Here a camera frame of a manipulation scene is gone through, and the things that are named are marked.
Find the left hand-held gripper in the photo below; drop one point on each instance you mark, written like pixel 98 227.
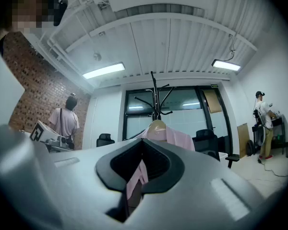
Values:
pixel 42 132

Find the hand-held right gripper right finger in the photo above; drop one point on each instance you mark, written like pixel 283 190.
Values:
pixel 194 193

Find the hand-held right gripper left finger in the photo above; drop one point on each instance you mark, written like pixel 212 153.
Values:
pixel 62 188

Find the pink shirt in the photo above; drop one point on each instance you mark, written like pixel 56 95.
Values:
pixel 180 140

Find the wooden clothes hanger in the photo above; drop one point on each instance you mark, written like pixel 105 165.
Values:
pixel 157 124

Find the white desk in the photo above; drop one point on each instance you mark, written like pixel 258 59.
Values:
pixel 223 156

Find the black mesh office chair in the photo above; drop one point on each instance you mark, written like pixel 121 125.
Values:
pixel 206 142

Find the person's shirt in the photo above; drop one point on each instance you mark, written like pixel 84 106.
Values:
pixel 4 85

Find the black backpack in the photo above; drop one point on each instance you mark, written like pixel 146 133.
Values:
pixel 250 148

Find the leaning cardboard sheet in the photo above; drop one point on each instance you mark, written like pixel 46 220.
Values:
pixel 243 140

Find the black-framed glass partition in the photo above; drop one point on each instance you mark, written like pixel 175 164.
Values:
pixel 182 118

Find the long ceiling light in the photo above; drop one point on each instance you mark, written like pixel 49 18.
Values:
pixel 103 70
pixel 226 65

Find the white shell backpack device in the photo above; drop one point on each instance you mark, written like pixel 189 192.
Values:
pixel 261 134

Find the cardboard sheet on door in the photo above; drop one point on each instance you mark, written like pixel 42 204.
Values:
pixel 212 102

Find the round smoke detector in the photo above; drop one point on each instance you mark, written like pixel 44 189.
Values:
pixel 97 56

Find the black coat rack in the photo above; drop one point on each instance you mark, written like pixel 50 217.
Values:
pixel 156 99

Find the person's head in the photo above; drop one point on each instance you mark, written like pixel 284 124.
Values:
pixel 28 8

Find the black head-worn camera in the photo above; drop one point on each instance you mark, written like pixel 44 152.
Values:
pixel 60 11

